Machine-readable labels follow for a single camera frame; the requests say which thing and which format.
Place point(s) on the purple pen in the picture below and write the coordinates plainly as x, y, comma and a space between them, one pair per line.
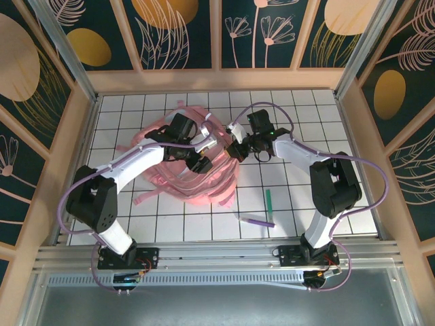
260, 222

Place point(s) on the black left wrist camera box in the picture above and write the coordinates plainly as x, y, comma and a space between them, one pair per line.
181, 125

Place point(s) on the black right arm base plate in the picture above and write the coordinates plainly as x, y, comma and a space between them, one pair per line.
289, 256

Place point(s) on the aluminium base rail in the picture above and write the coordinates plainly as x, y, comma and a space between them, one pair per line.
217, 256

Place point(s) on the pink student backpack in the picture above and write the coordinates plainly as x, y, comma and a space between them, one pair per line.
204, 190

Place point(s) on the grey metal sheet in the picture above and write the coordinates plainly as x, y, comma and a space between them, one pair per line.
217, 309

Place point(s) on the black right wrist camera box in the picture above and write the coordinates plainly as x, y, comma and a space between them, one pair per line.
260, 120

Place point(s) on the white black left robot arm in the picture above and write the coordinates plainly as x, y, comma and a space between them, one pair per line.
136, 166

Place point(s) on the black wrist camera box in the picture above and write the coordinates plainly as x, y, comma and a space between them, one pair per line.
260, 120
181, 125

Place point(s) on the aluminium frame post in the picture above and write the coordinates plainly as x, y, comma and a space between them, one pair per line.
360, 47
64, 44

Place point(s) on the aluminium side rail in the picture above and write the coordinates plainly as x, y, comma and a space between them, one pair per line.
351, 136
89, 122

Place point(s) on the green marker pen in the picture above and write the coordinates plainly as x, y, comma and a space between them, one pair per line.
269, 200

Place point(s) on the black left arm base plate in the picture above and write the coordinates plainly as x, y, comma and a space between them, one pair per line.
146, 258

